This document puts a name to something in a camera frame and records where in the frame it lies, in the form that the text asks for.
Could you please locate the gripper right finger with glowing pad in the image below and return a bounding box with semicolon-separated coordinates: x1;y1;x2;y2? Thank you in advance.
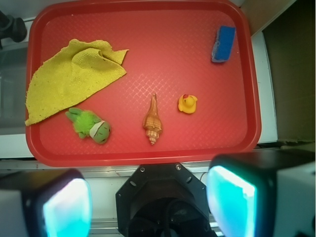
206;149;316;237

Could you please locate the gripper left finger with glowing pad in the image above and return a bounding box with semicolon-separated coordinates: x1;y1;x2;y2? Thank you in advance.
0;169;92;237

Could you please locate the green plush animal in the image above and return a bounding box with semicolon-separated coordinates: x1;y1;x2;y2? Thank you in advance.
65;108;111;144

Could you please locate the yellow rubber duck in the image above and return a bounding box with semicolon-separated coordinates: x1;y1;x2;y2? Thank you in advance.
178;94;198;114

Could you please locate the yellow microfiber cloth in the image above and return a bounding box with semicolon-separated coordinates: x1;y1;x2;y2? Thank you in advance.
25;39;128;126

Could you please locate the red plastic tray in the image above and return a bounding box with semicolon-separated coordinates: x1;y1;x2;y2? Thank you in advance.
26;0;261;167

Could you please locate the brown spiral seashell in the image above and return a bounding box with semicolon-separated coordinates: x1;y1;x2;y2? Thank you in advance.
143;93;163;145

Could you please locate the blue sponge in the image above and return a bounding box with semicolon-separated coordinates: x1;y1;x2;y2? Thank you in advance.
211;26;236;63

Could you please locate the black object at left edge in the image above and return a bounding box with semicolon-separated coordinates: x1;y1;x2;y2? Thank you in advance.
0;11;28;42

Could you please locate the black octagonal mount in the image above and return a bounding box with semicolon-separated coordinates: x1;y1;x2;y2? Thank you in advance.
116;163;216;237

